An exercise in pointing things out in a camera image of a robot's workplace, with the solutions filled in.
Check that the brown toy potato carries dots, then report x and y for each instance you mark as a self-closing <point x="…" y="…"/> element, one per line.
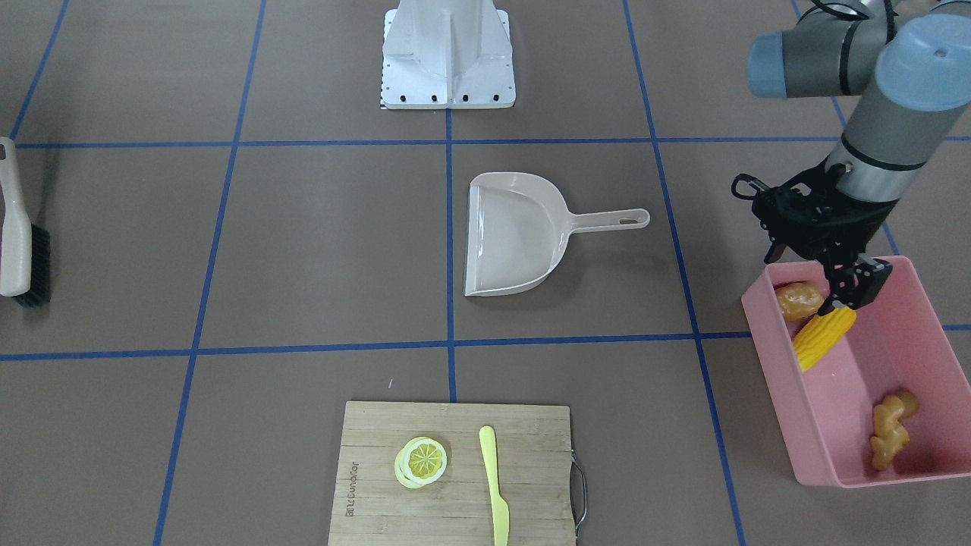
<point x="798" y="300"/>

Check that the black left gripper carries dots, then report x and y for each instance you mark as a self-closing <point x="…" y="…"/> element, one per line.
<point x="856" y="225"/>

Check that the yellow toy lemon slices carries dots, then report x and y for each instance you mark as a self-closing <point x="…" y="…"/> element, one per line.
<point x="421" y="462"/>

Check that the yellow toy corn cob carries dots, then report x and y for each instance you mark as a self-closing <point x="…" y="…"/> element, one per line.
<point x="821" y="334"/>

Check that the tan toy ginger root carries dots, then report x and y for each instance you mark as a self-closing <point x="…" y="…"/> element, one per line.
<point x="890" y="436"/>

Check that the beige hand brush black bristles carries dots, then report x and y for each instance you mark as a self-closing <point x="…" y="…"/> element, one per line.
<point x="26" y="248"/>

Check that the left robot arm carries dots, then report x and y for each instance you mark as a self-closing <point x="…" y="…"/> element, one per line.
<point x="911" y="75"/>

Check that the bamboo cutting board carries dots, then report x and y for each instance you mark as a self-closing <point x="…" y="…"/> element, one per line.
<point x="534" y="475"/>

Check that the beige plastic dustpan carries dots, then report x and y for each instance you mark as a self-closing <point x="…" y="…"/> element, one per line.
<point x="519" y="227"/>

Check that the yellow plastic knife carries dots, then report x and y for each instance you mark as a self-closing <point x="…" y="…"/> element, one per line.
<point x="501" y="514"/>

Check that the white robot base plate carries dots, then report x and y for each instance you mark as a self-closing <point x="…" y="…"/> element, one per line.
<point x="447" y="54"/>

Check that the pink plastic bin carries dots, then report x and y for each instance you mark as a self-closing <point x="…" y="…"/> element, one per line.
<point x="826" y="413"/>

